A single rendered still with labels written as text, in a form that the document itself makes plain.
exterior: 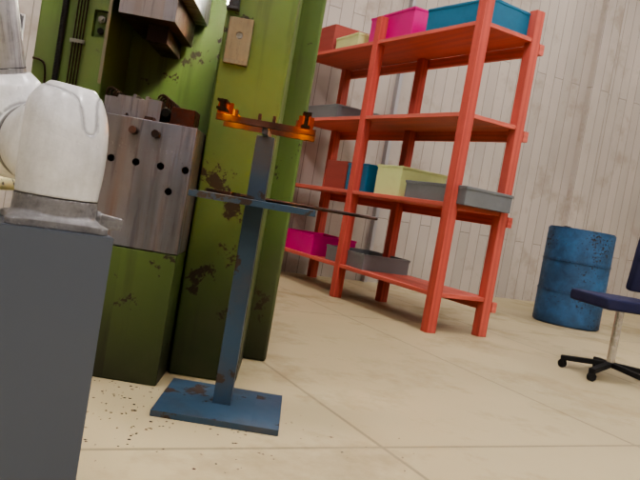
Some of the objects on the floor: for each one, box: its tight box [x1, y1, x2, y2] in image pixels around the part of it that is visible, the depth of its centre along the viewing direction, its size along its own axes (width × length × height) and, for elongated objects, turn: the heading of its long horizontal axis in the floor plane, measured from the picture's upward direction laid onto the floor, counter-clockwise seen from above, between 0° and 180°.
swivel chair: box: [557, 237, 640, 382], centre depth 424 cm, size 58×56×100 cm
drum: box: [532, 225, 616, 331], centre depth 685 cm, size 62×64×92 cm
